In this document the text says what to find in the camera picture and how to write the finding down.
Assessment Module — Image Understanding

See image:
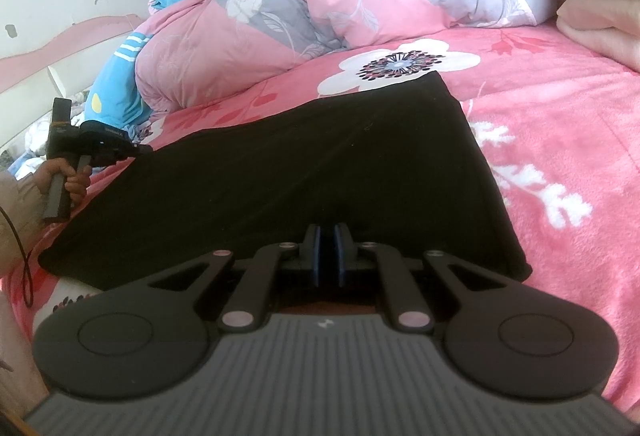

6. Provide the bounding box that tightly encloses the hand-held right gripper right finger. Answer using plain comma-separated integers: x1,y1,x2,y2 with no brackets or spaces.
333,222,504,333

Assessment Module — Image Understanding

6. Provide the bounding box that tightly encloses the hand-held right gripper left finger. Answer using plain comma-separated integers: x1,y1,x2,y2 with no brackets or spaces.
147,223,327,333

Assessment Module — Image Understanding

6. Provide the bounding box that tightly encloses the black t-shirt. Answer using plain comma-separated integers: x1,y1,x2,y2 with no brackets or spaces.
39,70,534,317

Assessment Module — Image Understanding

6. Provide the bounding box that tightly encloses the person's left forearm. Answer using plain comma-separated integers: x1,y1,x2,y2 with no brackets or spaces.
0,171,49,278

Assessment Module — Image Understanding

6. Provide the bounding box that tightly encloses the person's left hand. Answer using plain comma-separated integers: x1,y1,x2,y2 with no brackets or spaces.
32,157,94,210

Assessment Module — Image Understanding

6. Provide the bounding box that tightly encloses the blue cartoon pillow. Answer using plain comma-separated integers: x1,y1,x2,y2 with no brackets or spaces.
84,30,154,128

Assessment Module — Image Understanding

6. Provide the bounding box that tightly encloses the white grey patterned blanket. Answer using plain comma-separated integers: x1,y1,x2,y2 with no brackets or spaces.
0,85,92,178

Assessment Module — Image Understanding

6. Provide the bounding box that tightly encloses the pink white headboard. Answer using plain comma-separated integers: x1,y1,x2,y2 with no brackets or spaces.
0,14,147,153

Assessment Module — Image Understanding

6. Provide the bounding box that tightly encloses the pink grey floral quilt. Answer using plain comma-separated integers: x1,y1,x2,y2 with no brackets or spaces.
133,0,559,115

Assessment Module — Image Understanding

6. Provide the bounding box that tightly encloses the pale pink folded blanket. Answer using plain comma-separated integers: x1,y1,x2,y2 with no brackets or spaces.
555,0,640,73

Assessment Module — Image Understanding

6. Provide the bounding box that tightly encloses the black cable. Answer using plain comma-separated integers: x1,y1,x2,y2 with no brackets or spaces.
0,205,42,308

